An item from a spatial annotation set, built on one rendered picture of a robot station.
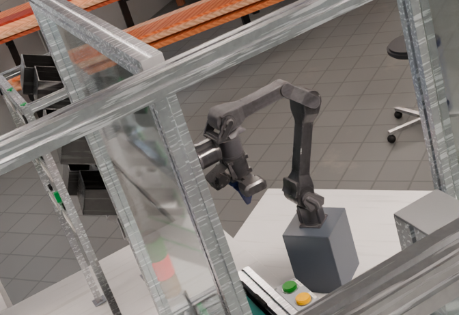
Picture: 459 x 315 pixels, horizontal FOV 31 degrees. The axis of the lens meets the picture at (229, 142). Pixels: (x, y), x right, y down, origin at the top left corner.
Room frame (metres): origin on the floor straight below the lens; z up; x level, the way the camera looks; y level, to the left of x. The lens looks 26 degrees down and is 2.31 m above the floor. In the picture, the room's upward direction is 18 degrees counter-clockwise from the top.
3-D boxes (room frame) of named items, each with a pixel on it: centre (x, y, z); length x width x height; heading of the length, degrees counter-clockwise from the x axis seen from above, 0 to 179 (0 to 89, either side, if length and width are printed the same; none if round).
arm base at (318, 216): (1.91, -0.15, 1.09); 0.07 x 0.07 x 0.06; 56
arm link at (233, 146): (1.84, 0.00, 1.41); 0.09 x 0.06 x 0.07; 113
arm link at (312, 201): (1.90, -0.15, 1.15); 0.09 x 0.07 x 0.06; 23
